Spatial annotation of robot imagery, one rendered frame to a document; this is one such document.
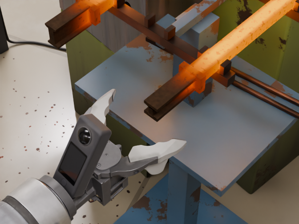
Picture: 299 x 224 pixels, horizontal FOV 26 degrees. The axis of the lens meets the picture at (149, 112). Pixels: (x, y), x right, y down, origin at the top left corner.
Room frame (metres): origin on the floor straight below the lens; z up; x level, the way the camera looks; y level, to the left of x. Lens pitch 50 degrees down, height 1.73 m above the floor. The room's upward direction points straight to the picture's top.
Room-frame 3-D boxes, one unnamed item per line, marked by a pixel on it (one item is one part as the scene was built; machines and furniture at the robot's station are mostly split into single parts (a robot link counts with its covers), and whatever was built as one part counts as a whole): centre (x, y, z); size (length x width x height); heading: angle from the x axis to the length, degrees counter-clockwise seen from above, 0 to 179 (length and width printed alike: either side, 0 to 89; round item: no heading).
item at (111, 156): (0.53, 0.09, 0.94); 0.12 x 0.08 x 0.09; 137
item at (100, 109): (0.63, 0.07, 0.95); 0.09 x 0.03 x 0.06; 173
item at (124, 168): (0.54, 0.03, 0.97); 0.09 x 0.05 x 0.02; 101
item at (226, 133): (0.90, -0.09, 0.70); 0.40 x 0.30 x 0.02; 47
